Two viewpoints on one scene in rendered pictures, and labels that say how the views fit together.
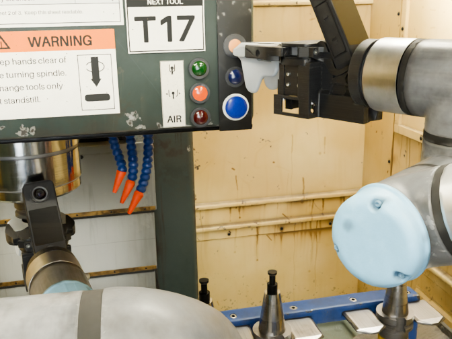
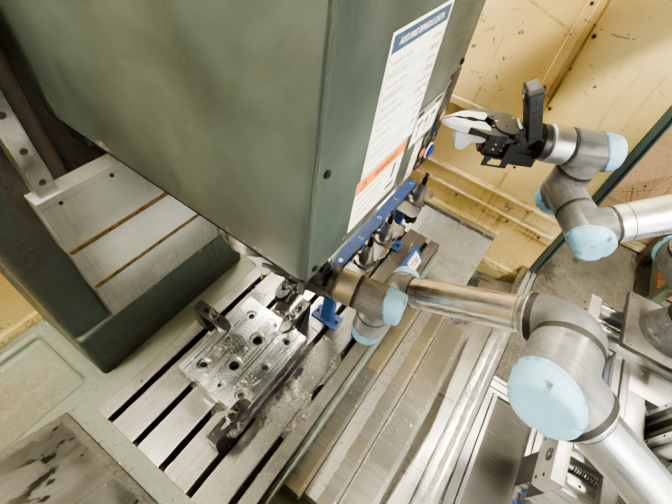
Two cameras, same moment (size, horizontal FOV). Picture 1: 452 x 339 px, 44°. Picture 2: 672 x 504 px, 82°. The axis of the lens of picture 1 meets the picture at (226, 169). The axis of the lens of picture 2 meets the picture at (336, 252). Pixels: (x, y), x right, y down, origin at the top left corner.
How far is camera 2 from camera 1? 83 cm
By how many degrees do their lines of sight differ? 54
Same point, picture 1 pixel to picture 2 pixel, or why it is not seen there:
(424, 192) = (617, 227)
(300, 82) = (508, 152)
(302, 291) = not seen: hidden behind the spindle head
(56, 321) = (592, 349)
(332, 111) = (514, 161)
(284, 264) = not seen: hidden behind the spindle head
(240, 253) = not seen: hidden behind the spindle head
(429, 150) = (569, 182)
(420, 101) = (575, 164)
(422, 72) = (584, 154)
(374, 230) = (603, 247)
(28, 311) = (584, 351)
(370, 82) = (555, 156)
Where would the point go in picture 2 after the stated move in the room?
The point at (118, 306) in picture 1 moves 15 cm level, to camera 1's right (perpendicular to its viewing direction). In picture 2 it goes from (595, 330) to (628, 283)
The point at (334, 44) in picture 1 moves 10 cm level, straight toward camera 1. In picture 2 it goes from (534, 132) to (577, 164)
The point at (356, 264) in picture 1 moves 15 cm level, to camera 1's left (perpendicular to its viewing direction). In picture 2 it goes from (587, 256) to (552, 297)
